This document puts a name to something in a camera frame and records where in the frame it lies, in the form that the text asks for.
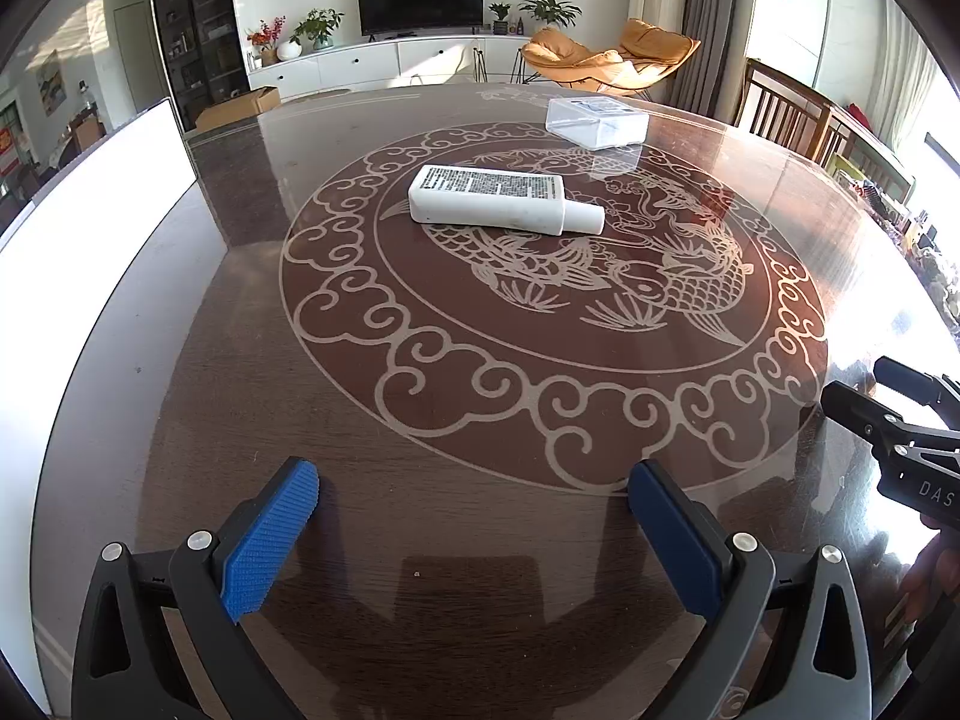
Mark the framed wall picture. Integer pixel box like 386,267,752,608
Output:
36,49,67,115

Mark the clear plastic box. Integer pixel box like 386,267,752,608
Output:
545,95,650,151

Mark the green plant in teal pot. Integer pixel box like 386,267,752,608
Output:
289,9,346,53

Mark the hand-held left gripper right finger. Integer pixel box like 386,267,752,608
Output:
627,459,875,720

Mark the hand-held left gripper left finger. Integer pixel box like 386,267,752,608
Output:
73,457,322,720

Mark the clutter of small goods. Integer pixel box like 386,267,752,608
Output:
832,157,960,346

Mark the brown cardboard box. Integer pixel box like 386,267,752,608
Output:
195,86,281,128

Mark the orange lounge chair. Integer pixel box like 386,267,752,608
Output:
519,19,702,98

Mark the dark glass display cabinet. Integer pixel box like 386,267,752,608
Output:
148,0,248,128

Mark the white cardboard box container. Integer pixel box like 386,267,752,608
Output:
0,97,198,713

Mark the grey curtain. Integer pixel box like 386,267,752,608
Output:
664,0,740,117

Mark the large leafy potted plant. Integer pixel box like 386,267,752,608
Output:
519,0,584,35

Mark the red flower bouquet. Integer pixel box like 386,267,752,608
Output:
247,15,287,67

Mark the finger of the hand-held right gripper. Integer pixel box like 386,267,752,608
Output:
874,356,960,410
821,381,935,459

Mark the wooden slatted chair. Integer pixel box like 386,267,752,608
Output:
733,56,841,166

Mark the black flat television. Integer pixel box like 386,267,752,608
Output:
356,0,485,38

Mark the white television cabinet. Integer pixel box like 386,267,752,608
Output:
247,34,533,100

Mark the wire-leg side table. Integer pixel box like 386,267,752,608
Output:
472,45,530,83

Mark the person's right hand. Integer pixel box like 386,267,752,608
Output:
902,536,960,623

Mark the white bottle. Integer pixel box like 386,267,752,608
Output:
409,163,606,235

